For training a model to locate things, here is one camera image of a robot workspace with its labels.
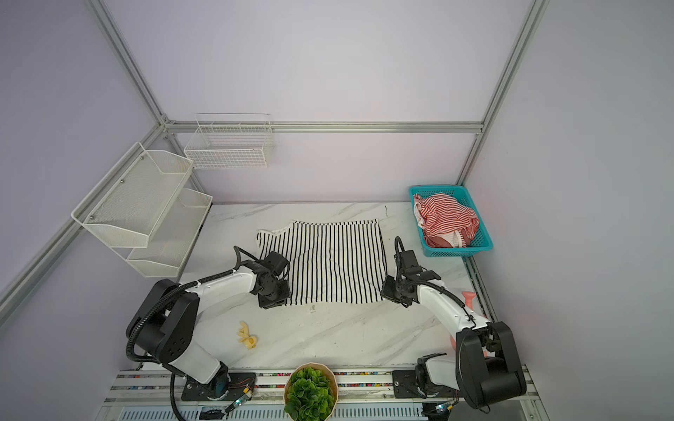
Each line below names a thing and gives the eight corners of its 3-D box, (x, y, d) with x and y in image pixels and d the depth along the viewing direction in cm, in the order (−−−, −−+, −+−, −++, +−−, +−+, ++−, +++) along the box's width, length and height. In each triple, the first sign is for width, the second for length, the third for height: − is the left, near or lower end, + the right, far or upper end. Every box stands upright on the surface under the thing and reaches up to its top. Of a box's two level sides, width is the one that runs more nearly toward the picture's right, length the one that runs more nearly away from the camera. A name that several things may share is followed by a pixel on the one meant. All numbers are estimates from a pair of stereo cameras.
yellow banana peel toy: (233, 332, 85) (230, 329, 83) (245, 323, 87) (242, 320, 85) (248, 353, 81) (245, 351, 79) (260, 343, 83) (258, 340, 81)
